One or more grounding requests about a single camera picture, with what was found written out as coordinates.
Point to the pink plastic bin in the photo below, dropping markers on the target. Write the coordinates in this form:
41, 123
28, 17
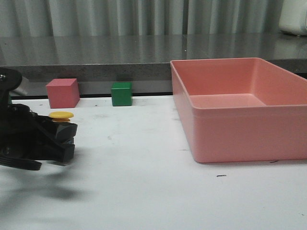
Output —
240, 109

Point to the grey pleated curtain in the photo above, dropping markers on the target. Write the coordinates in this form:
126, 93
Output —
38, 18

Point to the grey stone counter ledge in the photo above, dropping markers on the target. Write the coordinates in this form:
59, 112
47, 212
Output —
144, 60

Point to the white appliance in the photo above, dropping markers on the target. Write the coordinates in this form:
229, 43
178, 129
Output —
293, 18

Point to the pink cube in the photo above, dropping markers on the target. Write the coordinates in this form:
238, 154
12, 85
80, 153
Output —
63, 93

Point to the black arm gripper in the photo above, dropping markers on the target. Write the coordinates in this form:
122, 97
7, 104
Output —
25, 135

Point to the green cube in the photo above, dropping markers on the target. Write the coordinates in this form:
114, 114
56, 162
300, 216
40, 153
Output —
121, 93

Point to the yellow push button switch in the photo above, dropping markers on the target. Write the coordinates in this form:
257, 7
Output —
61, 116

